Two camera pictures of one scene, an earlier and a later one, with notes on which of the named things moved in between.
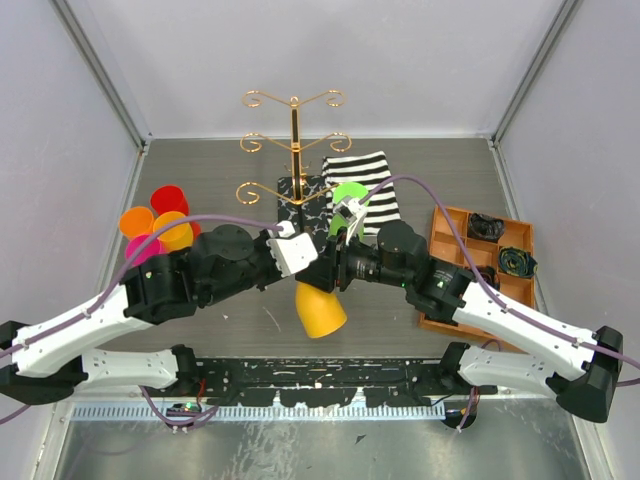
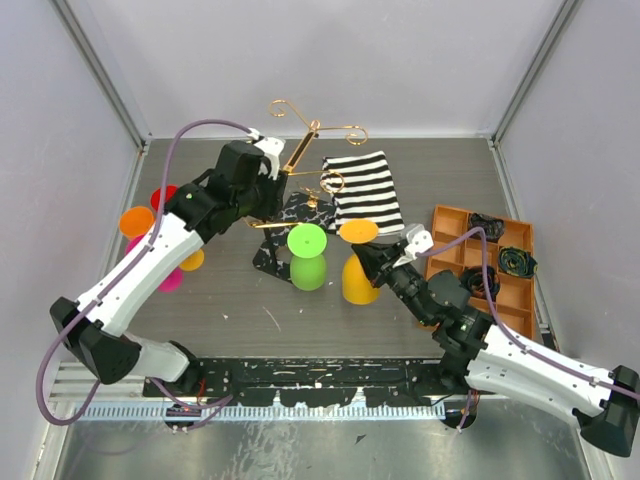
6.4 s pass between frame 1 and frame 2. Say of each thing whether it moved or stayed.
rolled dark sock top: stayed
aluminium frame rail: stayed
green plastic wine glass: moved
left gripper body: moved
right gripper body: moved
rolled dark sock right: stayed
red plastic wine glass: stayed
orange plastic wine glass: stayed
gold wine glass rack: moved
